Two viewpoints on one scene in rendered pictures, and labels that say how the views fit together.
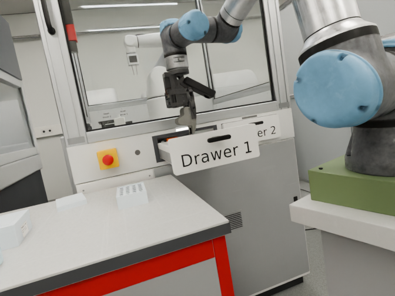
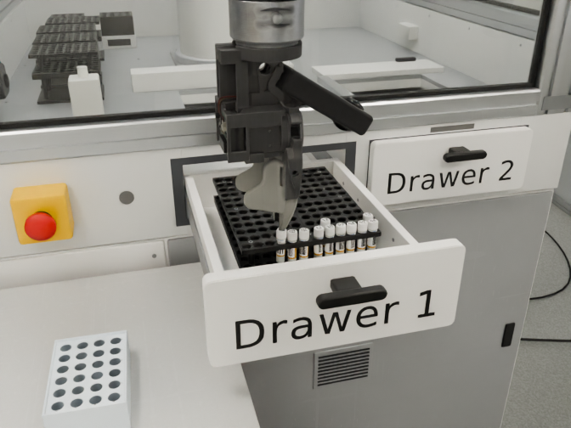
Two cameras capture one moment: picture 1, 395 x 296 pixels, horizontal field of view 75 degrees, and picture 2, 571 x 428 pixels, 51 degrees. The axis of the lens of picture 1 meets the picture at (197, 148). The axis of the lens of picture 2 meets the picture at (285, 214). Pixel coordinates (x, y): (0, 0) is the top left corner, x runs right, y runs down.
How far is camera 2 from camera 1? 0.38 m
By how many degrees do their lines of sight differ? 20
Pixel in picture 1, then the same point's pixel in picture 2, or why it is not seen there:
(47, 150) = not seen: outside the picture
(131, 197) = (86, 417)
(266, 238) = (415, 402)
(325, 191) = not seen: outside the picture
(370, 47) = not seen: outside the picture
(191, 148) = (268, 305)
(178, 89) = (257, 114)
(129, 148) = (103, 187)
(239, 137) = (410, 278)
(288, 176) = (508, 278)
